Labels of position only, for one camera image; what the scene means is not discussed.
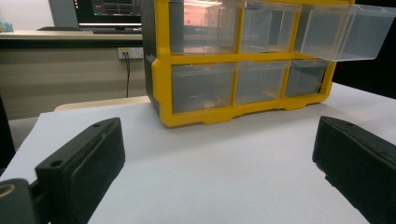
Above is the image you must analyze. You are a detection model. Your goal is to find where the pale blue bundle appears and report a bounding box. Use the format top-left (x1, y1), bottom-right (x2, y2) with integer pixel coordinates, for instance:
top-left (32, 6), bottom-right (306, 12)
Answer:
top-left (0, 20), bottom-right (14, 33)

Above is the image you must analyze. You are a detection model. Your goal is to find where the black keyboard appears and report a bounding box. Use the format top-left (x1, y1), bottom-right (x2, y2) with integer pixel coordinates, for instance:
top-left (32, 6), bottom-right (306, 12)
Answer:
top-left (92, 27), bottom-right (143, 35)

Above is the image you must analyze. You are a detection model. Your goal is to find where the grey computer case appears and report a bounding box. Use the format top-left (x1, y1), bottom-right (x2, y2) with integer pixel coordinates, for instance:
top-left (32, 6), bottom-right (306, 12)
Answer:
top-left (48, 0), bottom-right (79, 28)

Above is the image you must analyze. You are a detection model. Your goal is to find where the yellow drawer cabinet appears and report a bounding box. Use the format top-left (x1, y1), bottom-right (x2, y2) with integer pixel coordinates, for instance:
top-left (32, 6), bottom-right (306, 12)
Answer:
top-left (140, 0), bottom-right (356, 129)

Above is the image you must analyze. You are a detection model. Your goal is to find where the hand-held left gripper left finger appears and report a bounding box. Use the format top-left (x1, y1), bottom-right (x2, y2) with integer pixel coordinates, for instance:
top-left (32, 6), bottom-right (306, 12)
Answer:
top-left (35, 117), bottom-right (126, 224)

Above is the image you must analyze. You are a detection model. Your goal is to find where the beige desk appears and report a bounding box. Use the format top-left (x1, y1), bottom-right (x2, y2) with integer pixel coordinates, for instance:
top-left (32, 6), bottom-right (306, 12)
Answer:
top-left (0, 29), bottom-right (144, 49)

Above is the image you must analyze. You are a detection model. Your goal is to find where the black power cable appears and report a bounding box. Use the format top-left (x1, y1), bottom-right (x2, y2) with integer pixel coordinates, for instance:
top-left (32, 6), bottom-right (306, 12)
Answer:
top-left (123, 51), bottom-right (132, 99)

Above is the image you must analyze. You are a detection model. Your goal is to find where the white wall socket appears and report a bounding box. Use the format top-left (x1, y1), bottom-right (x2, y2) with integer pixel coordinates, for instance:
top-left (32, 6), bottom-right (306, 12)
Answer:
top-left (117, 47), bottom-right (145, 60)

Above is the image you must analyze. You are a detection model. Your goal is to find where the white table sheet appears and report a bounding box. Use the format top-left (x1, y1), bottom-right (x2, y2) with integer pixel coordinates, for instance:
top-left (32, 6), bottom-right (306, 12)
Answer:
top-left (0, 82), bottom-right (396, 224)

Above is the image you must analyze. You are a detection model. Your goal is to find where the clear plastic drawer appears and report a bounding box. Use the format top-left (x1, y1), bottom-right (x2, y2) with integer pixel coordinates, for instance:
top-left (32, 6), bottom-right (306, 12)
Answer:
top-left (169, 0), bottom-right (243, 56)
top-left (284, 59), bottom-right (328, 98)
top-left (235, 61), bottom-right (290, 105)
top-left (171, 63), bottom-right (237, 114)
top-left (241, 1), bottom-right (302, 54)
top-left (293, 3), bottom-right (396, 63)

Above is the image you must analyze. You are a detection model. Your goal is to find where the black computer monitor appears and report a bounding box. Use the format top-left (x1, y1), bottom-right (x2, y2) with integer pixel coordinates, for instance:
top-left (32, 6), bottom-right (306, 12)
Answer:
top-left (73, 0), bottom-right (143, 29)

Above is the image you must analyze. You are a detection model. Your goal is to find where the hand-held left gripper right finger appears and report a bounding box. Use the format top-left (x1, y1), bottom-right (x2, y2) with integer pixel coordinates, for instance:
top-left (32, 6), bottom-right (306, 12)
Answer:
top-left (312, 116), bottom-right (396, 224)

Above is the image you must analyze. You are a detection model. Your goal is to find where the dark stand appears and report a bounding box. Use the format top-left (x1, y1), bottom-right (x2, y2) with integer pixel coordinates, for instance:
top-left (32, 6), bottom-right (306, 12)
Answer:
top-left (0, 94), bottom-right (17, 170)

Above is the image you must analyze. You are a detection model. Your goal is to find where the dark mouse pad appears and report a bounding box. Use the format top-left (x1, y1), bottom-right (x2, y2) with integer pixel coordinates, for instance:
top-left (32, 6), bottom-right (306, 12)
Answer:
top-left (36, 26), bottom-right (84, 32)

